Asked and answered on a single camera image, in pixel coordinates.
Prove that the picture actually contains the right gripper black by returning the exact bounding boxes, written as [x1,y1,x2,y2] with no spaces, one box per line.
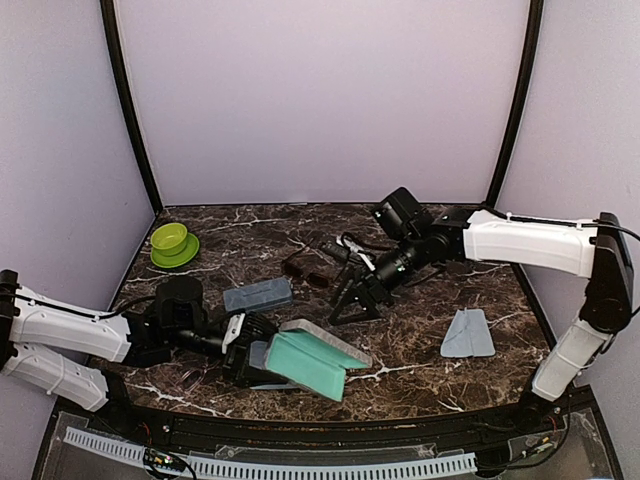
[329,232,427,325]

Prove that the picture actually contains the light blue cleaning cloth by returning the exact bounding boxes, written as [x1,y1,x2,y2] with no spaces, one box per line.
[248,377,301,392]

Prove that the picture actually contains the beige glasses case teal lining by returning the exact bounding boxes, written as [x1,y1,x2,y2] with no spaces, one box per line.
[262,319,373,402]

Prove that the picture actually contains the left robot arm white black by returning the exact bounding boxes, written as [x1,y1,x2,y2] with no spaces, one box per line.
[1,269,278,436]

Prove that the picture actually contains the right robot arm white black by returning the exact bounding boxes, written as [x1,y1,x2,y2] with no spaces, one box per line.
[329,187,637,434]

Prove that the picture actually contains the brown sunglasses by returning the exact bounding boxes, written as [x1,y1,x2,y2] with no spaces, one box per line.
[281,237,346,289]

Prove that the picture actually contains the pink transparent sunglasses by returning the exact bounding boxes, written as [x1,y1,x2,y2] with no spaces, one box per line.
[177,360,222,393]

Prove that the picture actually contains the blue-grey glasses case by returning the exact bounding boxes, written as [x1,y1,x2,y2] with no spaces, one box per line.
[223,277,293,313]

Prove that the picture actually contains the folded light blue cloth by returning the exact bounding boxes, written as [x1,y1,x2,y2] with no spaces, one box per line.
[440,309,496,359]

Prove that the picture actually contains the green plate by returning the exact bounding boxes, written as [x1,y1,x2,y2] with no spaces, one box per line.
[151,233,200,269]

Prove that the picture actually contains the green bowl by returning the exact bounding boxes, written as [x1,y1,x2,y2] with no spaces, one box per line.
[150,222,188,257]

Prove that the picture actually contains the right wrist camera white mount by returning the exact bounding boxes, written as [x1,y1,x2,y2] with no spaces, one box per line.
[319,232,376,271]

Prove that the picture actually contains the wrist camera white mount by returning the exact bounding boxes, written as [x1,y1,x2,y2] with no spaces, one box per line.
[319,232,376,271]
[221,313,246,355]

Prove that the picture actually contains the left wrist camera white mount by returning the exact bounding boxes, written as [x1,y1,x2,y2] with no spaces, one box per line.
[221,313,246,355]

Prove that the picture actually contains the black front rail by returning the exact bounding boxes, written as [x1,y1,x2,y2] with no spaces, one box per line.
[89,405,567,452]

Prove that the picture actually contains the white slotted cable duct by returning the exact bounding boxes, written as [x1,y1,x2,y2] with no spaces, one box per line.
[63,427,477,479]

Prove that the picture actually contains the right black frame post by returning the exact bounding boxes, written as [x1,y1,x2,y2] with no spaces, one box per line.
[483,0,545,208]

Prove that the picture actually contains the black frame post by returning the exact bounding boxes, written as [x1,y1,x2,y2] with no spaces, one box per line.
[483,0,545,208]
[99,0,164,215]

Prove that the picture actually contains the left black frame post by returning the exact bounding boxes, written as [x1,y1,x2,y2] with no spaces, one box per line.
[99,0,164,215]

